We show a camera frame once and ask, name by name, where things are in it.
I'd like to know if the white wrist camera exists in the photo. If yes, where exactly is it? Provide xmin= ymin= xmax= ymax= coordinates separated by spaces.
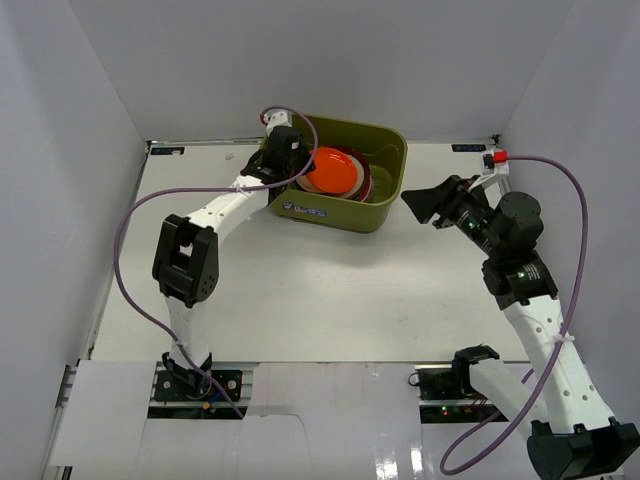
xmin=469 ymin=149 xmax=510 ymax=191
xmin=261 ymin=109 xmax=292 ymax=137

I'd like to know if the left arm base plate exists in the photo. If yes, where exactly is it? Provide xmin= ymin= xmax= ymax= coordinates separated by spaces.
xmin=151 ymin=364 xmax=243 ymax=403

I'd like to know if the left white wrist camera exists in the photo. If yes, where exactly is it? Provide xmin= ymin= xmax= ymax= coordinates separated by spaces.
xmin=261 ymin=109 xmax=292 ymax=137

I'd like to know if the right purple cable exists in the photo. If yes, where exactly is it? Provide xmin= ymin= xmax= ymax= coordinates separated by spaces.
xmin=439 ymin=153 xmax=590 ymax=475

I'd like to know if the orange plastic plate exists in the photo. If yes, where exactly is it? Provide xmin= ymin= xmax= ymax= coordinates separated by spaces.
xmin=297 ymin=147 xmax=362 ymax=197

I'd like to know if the olive green plastic bin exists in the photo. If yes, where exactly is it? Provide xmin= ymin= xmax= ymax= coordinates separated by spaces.
xmin=270 ymin=115 xmax=408 ymax=233

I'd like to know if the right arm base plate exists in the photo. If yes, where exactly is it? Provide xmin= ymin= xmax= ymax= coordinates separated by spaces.
xmin=407 ymin=369 xmax=475 ymax=401

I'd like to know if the blue sticker on bin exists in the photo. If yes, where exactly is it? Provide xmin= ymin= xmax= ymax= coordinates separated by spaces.
xmin=282 ymin=202 xmax=327 ymax=217

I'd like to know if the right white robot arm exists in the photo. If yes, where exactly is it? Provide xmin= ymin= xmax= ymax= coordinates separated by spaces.
xmin=401 ymin=175 xmax=639 ymax=479

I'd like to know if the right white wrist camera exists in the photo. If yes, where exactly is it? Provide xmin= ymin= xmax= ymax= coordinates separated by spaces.
xmin=469 ymin=149 xmax=510 ymax=191

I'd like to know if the dark red rimmed plate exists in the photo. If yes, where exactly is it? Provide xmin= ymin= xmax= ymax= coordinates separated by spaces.
xmin=334 ymin=146 xmax=374 ymax=203

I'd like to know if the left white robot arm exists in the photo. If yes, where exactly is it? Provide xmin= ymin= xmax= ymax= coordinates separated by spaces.
xmin=152 ymin=123 xmax=310 ymax=399

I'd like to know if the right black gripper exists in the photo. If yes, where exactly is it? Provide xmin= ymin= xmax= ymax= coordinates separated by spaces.
xmin=400 ymin=176 xmax=504 ymax=259

